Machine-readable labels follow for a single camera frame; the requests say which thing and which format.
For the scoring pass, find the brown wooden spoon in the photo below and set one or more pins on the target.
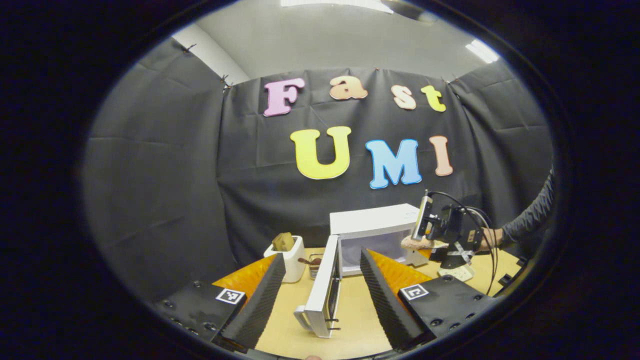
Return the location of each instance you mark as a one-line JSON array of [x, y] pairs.
[[306, 261]]

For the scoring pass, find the ceiling light panel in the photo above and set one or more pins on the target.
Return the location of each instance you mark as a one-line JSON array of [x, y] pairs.
[[482, 51], [340, 4]]

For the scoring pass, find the white toaster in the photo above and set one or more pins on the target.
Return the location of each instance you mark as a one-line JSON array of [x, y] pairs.
[[292, 265]]

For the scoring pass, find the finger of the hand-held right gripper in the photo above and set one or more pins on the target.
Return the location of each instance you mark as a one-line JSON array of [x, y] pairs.
[[425, 254]]

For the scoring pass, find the white microwave oven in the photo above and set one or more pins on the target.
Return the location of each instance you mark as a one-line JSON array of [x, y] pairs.
[[370, 225]]

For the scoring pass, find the black backdrop cloth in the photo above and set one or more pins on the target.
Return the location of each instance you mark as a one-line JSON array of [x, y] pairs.
[[165, 190]]

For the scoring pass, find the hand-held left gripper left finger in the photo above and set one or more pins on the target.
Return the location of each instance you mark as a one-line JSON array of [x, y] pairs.
[[260, 305]]

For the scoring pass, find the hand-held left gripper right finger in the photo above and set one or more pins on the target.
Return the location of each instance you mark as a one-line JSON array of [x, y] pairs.
[[382, 305]]

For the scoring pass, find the black metal bracket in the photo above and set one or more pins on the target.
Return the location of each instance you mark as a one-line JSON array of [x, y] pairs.
[[515, 272]]

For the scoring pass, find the brown bread slice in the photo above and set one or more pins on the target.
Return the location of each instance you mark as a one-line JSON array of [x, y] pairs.
[[283, 242]]

